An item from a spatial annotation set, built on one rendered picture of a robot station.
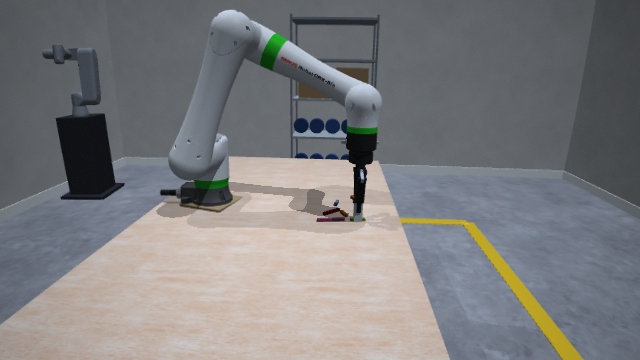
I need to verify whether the pink rod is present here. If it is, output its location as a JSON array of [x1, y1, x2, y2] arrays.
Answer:
[[317, 217, 345, 222]]

